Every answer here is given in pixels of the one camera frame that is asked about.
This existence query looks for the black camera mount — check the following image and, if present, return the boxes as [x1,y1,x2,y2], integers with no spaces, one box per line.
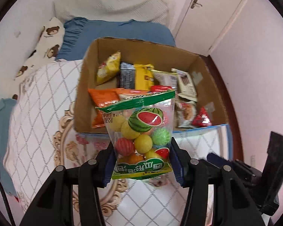
[256,132,283,216]

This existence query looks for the red spicy strip packet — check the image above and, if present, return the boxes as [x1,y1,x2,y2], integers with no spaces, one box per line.
[150,85,173,93]

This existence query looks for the red triangular snack packet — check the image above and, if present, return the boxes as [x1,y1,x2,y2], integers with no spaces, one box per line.
[192,107,212,128]

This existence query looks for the cardboard box with blue print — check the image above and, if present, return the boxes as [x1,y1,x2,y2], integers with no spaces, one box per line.
[73,37,230,135]

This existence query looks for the clear fruit gum ball bag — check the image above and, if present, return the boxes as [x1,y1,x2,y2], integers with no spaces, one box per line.
[98,89,176,180]

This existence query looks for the white quilted headboard pillow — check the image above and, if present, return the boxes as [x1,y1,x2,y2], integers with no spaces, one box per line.
[54,0,175,28]

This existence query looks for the yellow black noodle packet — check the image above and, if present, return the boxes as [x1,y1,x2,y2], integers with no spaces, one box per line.
[120,62,154,91]

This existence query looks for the beige chocolate stick packet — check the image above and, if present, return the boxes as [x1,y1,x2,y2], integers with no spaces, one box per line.
[171,68,198,103]

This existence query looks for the orange panda snack packet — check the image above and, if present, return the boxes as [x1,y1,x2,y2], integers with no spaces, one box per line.
[114,88,150,100]

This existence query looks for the bear print pillow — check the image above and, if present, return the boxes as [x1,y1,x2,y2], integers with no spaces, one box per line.
[12,17,65,100]

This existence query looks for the blue bed sheet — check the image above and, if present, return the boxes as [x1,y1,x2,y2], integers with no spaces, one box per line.
[0,98,17,197]

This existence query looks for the white brown pastry packet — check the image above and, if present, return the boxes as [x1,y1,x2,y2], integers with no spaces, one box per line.
[175,99,197,128]

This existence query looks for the white beige biscuit packet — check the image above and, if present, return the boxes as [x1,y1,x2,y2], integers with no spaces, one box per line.
[151,70,178,93]

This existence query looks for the blue pillow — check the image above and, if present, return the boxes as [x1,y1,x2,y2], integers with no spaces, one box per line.
[56,17,176,61]

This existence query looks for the yellow panda snack packet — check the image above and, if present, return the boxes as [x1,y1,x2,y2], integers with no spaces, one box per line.
[96,51,121,85]

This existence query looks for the white door with handle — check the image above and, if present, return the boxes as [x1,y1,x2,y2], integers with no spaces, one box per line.
[173,0,244,56]

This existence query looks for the white quilted bed cover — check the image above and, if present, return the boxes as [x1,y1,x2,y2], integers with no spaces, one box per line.
[3,60,233,226]

